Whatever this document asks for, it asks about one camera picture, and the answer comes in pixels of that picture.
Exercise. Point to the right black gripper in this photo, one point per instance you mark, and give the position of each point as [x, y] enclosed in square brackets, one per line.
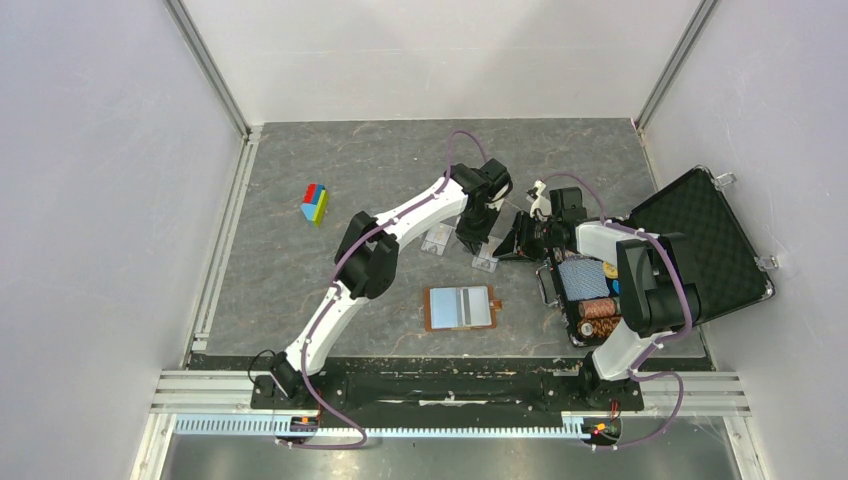
[518, 242]

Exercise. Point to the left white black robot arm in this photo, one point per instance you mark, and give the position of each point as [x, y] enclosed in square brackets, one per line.
[367, 258]

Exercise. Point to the orange brown poker chip roll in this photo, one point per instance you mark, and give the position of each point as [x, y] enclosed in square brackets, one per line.
[599, 308]

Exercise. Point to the blue patterned card deck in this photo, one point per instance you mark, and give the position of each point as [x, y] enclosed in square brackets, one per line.
[583, 279]

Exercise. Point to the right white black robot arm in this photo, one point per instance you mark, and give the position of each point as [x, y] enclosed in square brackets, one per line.
[658, 299]

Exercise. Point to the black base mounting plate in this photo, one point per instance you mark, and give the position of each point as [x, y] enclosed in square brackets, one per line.
[393, 392]

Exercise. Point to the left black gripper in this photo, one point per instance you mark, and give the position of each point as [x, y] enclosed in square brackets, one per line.
[474, 240]

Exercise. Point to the black poker chip case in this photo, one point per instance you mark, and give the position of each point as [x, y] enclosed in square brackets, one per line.
[711, 239]

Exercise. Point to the multicoloured block toy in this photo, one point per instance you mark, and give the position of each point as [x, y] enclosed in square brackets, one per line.
[314, 203]

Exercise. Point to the clear plastic card sleeve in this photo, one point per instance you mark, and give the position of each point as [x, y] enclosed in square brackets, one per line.
[443, 241]

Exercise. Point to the yellow round chip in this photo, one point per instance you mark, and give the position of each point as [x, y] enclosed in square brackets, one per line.
[610, 271]

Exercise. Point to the brown leather card holder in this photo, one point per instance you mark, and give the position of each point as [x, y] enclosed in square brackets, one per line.
[441, 309]

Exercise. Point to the white card with magnetic stripe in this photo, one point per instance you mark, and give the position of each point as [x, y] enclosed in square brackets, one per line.
[474, 309]

